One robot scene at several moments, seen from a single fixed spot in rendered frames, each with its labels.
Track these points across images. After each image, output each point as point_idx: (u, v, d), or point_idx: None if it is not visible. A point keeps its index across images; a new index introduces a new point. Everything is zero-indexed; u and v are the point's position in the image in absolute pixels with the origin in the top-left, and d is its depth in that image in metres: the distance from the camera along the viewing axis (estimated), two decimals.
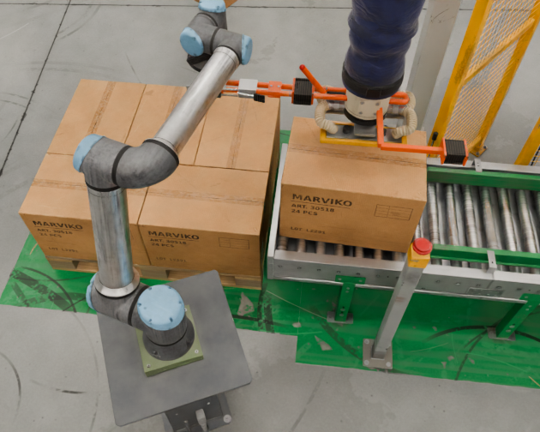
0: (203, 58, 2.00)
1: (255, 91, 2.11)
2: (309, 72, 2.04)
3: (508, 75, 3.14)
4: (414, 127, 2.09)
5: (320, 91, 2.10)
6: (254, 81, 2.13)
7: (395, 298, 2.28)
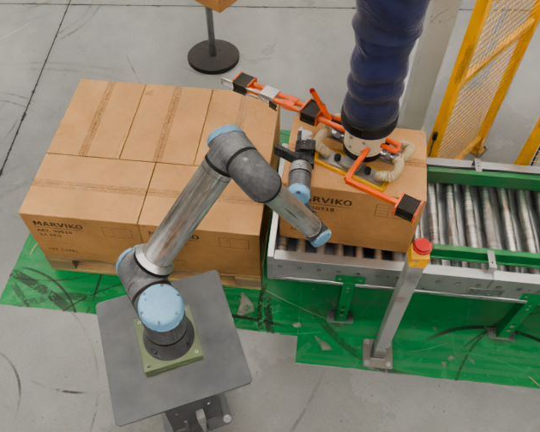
0: (290, 159, 2.24)
1: (273, 99, 2.37)
2: (316, 96, 2.25)
3: (508, 75, 3.14)
4: (394, 176, 2.20)
5: (325, 117, 2.30)
6: (276, 90, 2.40)
7: (395, 298, 2.28)
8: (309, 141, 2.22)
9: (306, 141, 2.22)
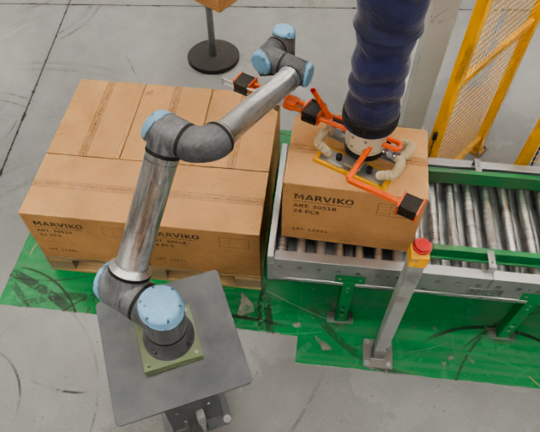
0: (270, 74, 2.26)
1: None
2: (318, 96, 2.25)
3: (508, 75, 3.14)
4: (396, 175, 2.20)
5: (326, 116, 2.30)
6: None
7: (395, 298, 2.28)
8: None
9: None
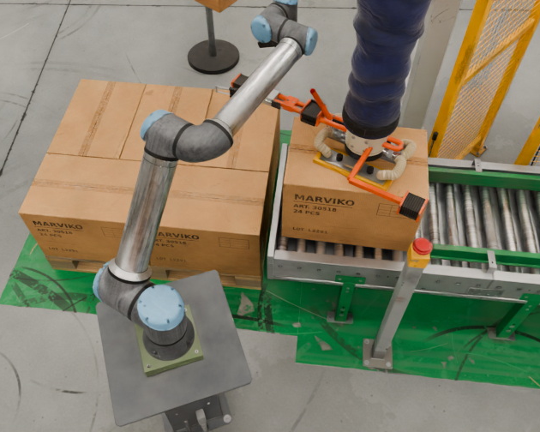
0: (271, 45, 2.14)
1: (273, 100, 2.37)
2: (317, 97, 2.25)
3: (508, 75, 3.14)
4: (397, 174, 2.20)
5: (326, 117, 2.30)
6: (276, 92, 2.39)
7: (395, 298, 2.28)
8: None
9: None
